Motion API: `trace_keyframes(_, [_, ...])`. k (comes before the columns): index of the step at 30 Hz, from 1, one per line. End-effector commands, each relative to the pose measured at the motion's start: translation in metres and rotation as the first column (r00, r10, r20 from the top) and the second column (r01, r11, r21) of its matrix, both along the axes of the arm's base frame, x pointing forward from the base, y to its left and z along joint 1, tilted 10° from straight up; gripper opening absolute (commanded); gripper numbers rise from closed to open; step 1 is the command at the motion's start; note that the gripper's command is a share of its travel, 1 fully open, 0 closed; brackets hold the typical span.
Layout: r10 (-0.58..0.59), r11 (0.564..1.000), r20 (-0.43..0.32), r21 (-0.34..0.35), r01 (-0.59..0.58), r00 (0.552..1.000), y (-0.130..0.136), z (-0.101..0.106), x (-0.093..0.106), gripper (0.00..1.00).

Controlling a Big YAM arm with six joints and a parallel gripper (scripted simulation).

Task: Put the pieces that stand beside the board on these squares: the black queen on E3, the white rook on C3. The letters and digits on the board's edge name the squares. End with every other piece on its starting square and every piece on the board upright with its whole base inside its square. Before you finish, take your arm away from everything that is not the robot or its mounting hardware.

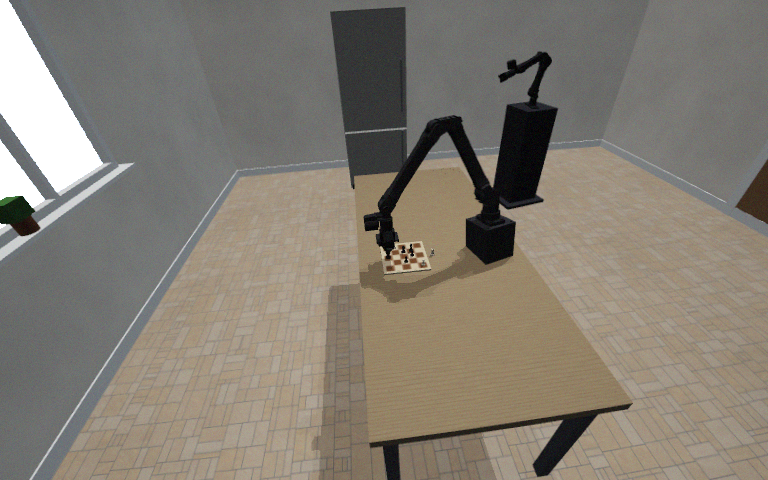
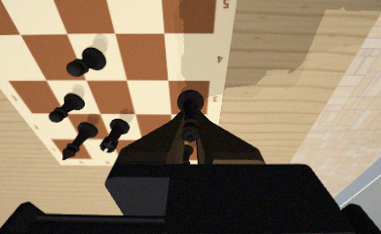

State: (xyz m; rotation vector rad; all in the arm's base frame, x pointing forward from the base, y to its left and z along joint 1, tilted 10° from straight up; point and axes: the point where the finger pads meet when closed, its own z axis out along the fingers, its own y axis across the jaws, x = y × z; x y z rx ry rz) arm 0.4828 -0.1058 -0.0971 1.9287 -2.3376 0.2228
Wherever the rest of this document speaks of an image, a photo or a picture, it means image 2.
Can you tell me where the brown and cream chessboard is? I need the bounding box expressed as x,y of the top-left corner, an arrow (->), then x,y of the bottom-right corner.
0,0 -> 237,166

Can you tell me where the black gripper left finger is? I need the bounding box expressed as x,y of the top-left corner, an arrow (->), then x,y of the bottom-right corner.
114,110 -> 185,165

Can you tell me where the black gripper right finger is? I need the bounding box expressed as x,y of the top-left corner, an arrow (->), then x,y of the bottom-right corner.
196,110 -> 266,164

